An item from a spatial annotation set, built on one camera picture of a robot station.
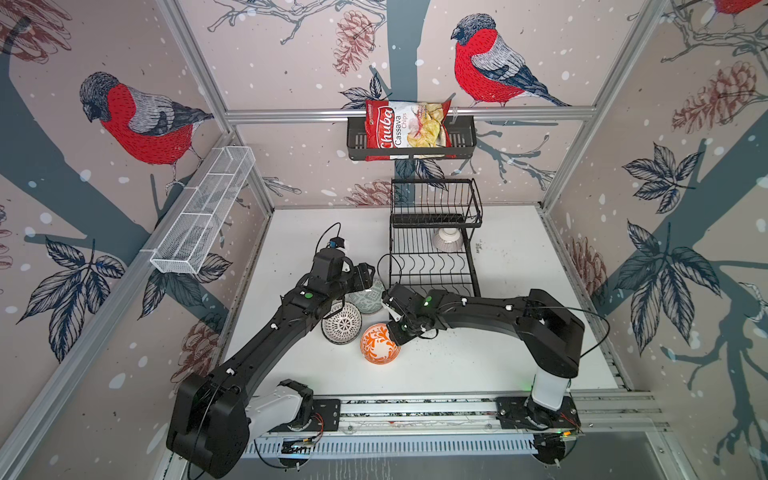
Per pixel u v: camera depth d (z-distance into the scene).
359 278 0.71
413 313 0.66
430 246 1.07
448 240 1.03
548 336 0.46
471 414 0.75
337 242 0.73
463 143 0.93
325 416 0.73
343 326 0.85
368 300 0.92
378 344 0.85
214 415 0.39
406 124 0.88
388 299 0.67
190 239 0.73
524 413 0.73
